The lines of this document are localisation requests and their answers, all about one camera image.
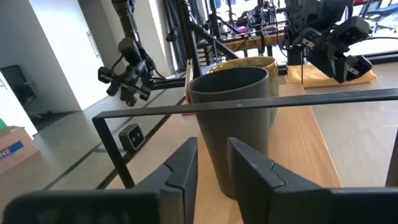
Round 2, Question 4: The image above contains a wooden shelf with black frame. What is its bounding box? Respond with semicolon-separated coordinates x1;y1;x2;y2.
92;57;398;224

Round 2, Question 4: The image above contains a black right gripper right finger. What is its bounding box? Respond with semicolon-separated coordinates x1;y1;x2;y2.
226;137;331;224

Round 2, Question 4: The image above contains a cardboard box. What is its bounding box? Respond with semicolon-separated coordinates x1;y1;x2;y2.
0;126;40;175

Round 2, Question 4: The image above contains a metal door handle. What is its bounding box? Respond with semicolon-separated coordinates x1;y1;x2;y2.
86;30;101;60

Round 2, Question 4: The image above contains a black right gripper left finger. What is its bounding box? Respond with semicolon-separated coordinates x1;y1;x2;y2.
133;136;199;224

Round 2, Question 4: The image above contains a blue office chair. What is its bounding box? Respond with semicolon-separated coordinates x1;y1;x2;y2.
360;0;398;34

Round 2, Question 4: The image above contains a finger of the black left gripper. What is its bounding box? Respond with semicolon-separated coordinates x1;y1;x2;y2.
333;55;358;84
353;55;373;75

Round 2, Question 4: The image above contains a background robot station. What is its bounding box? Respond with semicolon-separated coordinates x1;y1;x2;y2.
214;0;287;57

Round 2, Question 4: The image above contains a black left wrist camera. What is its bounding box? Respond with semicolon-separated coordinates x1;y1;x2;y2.
337;16;373;44

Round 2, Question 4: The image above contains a black tapered cup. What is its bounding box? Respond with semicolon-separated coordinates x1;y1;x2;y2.
187;66;271;200

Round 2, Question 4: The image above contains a grey table-level camera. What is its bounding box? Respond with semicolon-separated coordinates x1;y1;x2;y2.
119;123;146;152

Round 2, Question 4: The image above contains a yellow sponge cloth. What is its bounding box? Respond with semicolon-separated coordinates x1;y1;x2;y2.
284;63;378;89

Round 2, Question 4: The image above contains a black knobbed clamp mount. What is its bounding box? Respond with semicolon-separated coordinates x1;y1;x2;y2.
98;37;155;108

